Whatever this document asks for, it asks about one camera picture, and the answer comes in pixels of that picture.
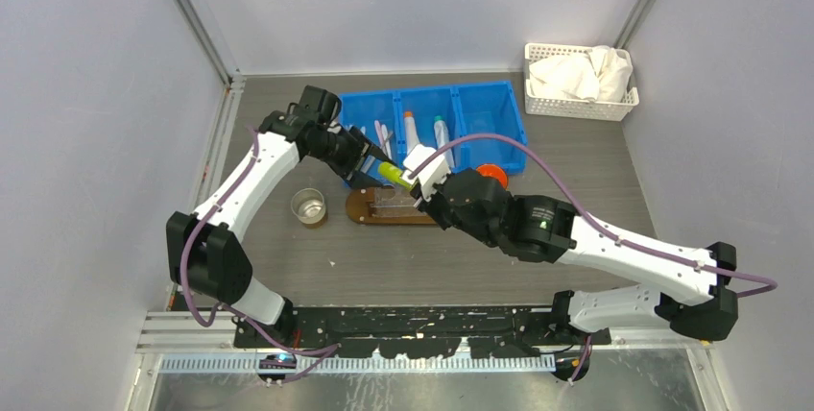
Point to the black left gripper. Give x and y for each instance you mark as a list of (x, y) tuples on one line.
[(358, 150)]

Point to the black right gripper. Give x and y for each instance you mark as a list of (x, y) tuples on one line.
[(428, 204)]

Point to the yellow-green toothpaste tube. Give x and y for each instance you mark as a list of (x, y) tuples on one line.
[(393, 175)]

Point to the orange plastic mug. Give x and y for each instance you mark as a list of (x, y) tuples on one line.
[(494, 171)]

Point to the brown wooden oval tray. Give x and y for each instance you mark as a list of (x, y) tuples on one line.
[(358, 211)]

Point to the clear textured toothbrush holder rack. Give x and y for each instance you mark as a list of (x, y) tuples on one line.
[(391, 202)]

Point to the white toothpaste tube orange cap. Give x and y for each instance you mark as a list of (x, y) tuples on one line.
[(411, 131)]

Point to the blue plastic divided bin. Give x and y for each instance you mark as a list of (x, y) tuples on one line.
[(465, 109)]

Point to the silver metal cup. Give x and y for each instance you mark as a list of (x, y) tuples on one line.
[(310, 208)]

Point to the white toothpaste tube green cap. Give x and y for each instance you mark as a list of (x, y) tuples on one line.
[(442, 136)]

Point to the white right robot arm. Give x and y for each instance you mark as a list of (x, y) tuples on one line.
[(683, 289)]

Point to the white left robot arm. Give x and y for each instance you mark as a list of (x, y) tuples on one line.
[(205, 253)]

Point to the white toothbrush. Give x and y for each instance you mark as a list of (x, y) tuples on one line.
[(387, 136)]

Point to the pink toothbrush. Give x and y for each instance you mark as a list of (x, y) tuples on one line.
[(380, 132)]

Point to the white plastic basket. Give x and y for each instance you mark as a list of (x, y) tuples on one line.
[(605, 111)]

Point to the white crumpled cloth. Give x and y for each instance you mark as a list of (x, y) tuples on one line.
[(600, 74)]

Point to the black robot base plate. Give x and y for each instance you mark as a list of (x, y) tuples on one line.
[(487, 331)]

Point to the aluminium frame rail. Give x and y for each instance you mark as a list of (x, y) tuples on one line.
[(226, 73)]

